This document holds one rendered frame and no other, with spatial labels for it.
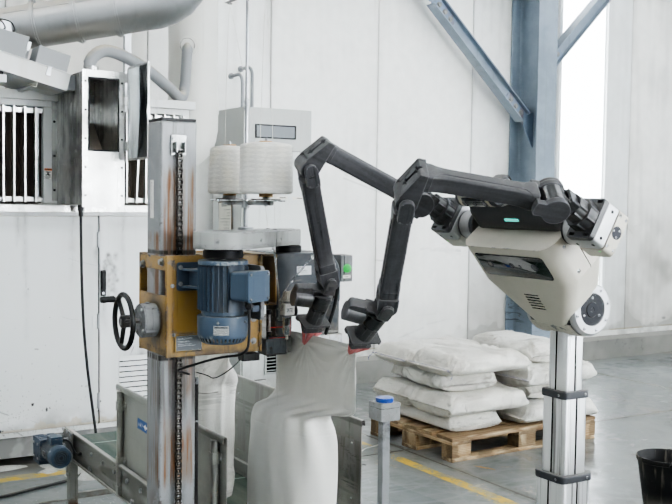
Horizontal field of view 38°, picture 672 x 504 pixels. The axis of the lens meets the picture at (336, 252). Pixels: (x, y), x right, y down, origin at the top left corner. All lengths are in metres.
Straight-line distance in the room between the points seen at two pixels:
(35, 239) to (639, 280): 6.49
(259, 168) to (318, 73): 5.05
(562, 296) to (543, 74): 6.15
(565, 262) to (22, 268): 3.60
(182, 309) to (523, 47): 6.56
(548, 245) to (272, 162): 0.84
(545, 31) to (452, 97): 1.00
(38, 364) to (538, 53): 5.16
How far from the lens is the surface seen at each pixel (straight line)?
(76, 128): 5.41
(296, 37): 7.92
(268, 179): 2.95
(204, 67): 6.43
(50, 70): 5.40
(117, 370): 5.94
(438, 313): 8.67
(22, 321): 5.74
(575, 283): 2.84
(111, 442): 4.76
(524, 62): 9.19
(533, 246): 2.81
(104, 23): 5.59
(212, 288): 2.90
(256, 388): 4.23
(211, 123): 6.43
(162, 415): 3.15
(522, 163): 9.11
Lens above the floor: 1.51
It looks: 3 degrees down
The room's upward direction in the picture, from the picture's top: 1 degrees clockwise
